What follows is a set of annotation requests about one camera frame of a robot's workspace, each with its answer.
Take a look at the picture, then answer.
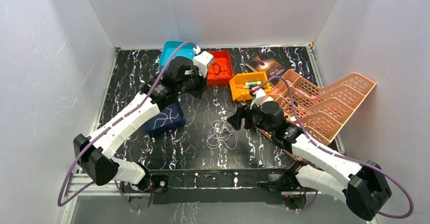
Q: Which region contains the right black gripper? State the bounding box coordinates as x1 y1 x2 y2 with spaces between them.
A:
227 98 274 135

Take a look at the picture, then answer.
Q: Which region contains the dark cable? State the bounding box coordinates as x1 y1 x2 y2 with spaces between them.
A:
210 60 233 79

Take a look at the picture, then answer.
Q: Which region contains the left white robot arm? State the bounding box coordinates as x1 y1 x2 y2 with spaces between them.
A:
73 52 214 192

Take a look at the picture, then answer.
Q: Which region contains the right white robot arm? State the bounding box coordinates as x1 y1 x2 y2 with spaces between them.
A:
227 101 392 221

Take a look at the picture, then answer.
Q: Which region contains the teal plastic box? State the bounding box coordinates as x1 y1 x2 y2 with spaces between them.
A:
159 41 195 70

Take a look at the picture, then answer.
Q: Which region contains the black clip in bin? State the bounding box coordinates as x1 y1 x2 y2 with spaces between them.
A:
249 86 264 93

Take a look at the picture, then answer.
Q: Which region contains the yellow parts bin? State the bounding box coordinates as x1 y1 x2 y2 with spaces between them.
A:
229 71 268 102

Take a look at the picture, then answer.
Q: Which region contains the red plastic box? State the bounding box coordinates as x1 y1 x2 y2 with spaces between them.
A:
207 50 234 86

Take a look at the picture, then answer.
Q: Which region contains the green white marker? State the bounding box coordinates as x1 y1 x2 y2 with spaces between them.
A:
245 81 262 87

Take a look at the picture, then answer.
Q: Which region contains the navy blue plastic box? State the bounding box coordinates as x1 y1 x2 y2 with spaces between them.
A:
144 101 186 137

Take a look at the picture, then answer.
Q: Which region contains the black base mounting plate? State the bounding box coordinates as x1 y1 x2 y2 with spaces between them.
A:
120 169 315 211

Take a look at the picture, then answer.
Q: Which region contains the pink tiered file rack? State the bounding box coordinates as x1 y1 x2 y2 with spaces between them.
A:
265 69 376 146

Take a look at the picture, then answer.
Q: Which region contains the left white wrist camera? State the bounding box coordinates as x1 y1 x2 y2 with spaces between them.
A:
193 46 214 78

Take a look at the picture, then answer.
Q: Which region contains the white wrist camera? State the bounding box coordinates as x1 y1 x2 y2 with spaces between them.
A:
249 89 266 109
193 46 214 78

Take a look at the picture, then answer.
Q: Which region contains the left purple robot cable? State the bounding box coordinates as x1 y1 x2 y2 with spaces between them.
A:
57 41 199 213

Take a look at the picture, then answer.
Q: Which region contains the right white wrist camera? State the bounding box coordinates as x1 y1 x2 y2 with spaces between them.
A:
249 89 266 109

